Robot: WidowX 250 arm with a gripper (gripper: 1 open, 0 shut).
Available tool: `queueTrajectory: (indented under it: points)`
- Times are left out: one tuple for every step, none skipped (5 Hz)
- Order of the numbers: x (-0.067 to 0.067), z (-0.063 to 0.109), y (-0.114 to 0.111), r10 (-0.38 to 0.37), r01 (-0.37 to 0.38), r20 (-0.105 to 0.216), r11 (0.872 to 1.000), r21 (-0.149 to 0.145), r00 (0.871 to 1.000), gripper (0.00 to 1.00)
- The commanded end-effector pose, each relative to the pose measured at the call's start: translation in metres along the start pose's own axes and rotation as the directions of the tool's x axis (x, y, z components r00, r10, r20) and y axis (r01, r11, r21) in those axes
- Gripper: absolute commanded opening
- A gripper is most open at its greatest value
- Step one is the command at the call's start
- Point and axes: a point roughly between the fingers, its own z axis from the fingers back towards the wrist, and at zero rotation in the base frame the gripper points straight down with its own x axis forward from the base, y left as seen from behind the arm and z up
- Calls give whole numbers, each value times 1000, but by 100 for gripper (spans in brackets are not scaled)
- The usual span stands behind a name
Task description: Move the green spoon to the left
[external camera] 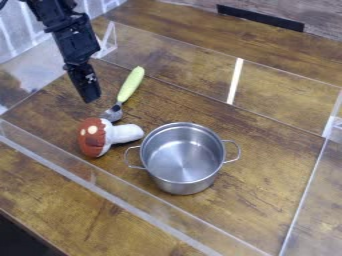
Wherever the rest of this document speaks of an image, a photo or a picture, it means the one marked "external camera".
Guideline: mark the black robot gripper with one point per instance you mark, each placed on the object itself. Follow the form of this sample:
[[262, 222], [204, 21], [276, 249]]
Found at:
[[73, 32]]

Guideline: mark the green handled metal spoon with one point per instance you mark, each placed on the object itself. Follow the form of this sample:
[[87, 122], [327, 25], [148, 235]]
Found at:
[[134, 79]]

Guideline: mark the plush brown white mushroom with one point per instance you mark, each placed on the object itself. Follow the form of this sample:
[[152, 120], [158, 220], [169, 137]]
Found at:
[[98, 134]]

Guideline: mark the stainless steel pot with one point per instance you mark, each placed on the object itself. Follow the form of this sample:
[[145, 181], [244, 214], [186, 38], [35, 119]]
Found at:
[[182, 154]]

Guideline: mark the black strip on table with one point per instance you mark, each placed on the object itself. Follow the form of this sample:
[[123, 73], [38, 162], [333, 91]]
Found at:
[[261, 18]]

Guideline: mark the clear acrylic front barrier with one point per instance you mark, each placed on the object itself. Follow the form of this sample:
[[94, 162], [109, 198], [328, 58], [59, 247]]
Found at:
[[194, 231]]

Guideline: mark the clear acrylic barrier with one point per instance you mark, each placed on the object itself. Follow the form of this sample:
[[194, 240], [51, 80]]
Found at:
[[194, 231], [314, 234]]

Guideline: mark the clear acrylic right barrier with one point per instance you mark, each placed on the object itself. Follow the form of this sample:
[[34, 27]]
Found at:
[[314, 234]]

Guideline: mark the clear acrylic bracket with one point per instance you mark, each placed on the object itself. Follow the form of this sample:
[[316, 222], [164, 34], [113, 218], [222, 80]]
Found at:
[[107, 39]]

